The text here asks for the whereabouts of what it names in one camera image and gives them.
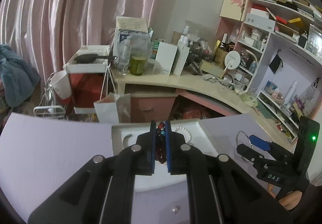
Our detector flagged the dark red bead bracelet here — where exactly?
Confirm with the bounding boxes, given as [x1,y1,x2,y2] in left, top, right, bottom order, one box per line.
[154,121,167,165]

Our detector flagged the white carton box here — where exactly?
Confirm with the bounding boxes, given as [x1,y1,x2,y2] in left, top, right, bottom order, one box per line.
[156,42,177,75]

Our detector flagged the round white mirror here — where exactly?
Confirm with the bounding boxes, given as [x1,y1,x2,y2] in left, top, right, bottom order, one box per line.
[224,51,241,75]

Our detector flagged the dark metal cuff bangle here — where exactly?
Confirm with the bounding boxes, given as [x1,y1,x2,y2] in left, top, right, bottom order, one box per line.
[122,134,133,149]

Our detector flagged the green glass jar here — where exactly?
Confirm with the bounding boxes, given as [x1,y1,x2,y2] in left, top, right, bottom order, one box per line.
[130,55,146,76]

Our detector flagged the grey shallow tray box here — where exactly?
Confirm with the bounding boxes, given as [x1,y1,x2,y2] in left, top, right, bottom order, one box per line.
[111,119,220,157]

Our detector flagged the cream curved desk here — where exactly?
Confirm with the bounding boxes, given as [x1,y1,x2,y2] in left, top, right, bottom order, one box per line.
[112,70,297,149]

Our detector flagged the pink curtain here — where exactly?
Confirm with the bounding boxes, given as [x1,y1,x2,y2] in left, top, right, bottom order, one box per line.
[1,0,162,79]

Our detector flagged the pile of blankets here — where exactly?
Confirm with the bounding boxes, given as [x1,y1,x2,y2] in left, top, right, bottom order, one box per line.
[1,45,40,128]

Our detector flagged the white paper bag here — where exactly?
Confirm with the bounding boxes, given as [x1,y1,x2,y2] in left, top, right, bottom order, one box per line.
[93,65,132,124]

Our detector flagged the white spray bottle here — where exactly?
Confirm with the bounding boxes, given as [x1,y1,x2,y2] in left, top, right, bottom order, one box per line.
[177,25,190,49]

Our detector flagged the pink white shelf unit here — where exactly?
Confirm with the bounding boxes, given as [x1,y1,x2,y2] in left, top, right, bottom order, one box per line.
[215,0,321,147]

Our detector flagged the silver stud earring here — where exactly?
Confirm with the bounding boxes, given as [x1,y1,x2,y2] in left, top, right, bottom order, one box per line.
[171,205,180,215]

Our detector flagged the right human hand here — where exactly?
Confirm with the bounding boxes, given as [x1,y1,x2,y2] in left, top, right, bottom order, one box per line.
[267,184,303,210]

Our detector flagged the thin silver bangle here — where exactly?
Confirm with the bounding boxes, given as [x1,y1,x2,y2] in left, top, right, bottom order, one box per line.
[236,131,253,149]

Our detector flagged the white pearl bracelet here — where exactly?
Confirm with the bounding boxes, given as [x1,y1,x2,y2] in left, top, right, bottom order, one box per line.
[173,126,194,147]

